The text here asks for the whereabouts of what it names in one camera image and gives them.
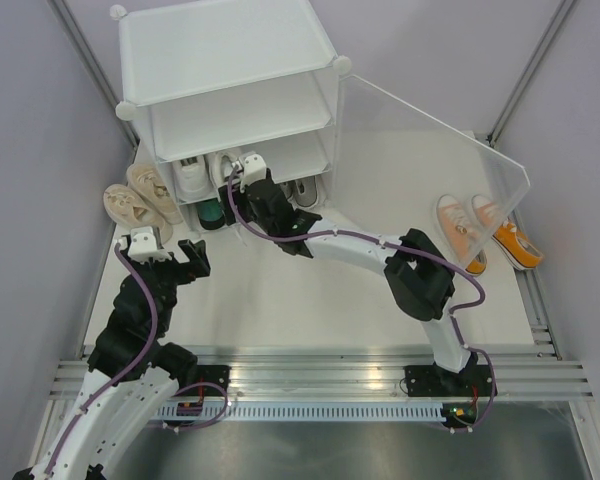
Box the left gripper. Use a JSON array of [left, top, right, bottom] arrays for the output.
[[121, 238, 211, 332]]

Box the grey canvas sneaker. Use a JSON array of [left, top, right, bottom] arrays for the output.
[[294, 177, 319, 208], [280, 181, 296, 202]]

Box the white sneaker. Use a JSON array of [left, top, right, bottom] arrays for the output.
[[207, 150, 246, 246], [173, 155, 211, 201]]

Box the orange canvas sneaker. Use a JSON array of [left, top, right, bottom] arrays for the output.
[[471, 195, 544, 271], [436, 194, 487, 276]]

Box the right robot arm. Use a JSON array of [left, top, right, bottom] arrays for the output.
[[220, 178, 486, 395]]

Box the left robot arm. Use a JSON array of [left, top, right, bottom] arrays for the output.
[[14, 227, 211, 479]]

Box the translucent cabinet door panel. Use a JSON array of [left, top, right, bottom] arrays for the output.
[[327, 75, 530, 267]]

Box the white plastic shoe cabinet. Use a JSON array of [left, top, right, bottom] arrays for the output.
[[110, 1, 351, 229]]

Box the beige sneaker left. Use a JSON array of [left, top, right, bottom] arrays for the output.
[[103, 184, 173, 242]]

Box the beige sneaker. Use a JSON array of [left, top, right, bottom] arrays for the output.
[[126, 164, 183, 225], [103, 184, 173, 242]]

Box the beige sneaker right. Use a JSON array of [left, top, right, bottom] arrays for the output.
[[126, 164, 183, 225]]

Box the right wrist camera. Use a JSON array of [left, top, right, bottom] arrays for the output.
[[232, 152, 268, 185]]

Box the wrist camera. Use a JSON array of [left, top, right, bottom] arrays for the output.
[[113, 226, 172, 264], [232, 152, 268, 185]]

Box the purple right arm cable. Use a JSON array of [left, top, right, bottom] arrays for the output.
[[227, 167, 496, 431]]

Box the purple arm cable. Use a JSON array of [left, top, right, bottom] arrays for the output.
[[47, 242, 159, 471], [227, 167, 496, 431]]

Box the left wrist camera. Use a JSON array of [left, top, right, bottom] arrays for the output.
[[113, 226, 172, 264]]

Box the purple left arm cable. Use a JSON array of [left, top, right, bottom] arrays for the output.
[[47, 242, 159, 471]]

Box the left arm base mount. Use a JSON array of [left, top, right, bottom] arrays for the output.
[[176, 365, 231, 401]]

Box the aluminium frame rail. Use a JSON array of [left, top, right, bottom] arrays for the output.
[[49, 357, 596, 401]]

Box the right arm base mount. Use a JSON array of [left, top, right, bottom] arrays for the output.
[[404, 364, 495, 398]]

